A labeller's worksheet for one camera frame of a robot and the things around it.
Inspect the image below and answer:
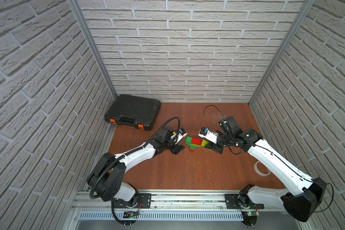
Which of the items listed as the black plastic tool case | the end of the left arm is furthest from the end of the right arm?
the black plastic tool case

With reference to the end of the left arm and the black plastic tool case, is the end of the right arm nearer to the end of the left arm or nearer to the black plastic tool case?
the end of the left arm

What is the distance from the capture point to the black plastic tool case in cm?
100
